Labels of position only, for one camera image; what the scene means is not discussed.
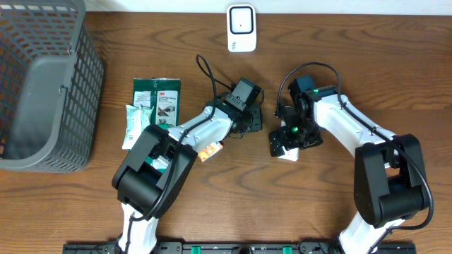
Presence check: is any white slim box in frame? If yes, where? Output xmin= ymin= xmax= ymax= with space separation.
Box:
xmin=275 ymin=120 xmax=299 ymax=162

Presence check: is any orange tissue pack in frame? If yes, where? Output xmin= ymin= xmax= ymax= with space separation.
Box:
xmin=198 ymin=141 xmax=223 ymax=162

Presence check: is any green white gloves package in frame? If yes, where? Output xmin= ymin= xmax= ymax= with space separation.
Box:
xmin=131 ymin=78 xmax=181 ymax=129

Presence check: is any mint wet wipes pack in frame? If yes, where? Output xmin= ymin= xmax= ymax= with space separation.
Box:
xmin=121 ymin=105 xmax=154 ymax=150

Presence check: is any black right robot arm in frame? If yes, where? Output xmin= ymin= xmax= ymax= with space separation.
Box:
xmin=269 ymin=76 xmax=432 ymax=253

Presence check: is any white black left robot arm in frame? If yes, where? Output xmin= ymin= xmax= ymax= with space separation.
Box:
xmin=112 ymin=78 xmax=264 ymax=253

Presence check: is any grey plastic mesh basket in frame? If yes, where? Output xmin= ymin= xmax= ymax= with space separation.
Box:
xmin=1 ymin=0 xmax=105 ymax=174

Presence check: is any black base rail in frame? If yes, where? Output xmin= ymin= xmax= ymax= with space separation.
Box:
xmin=62 ymin=241 xmax=417 ymax=254

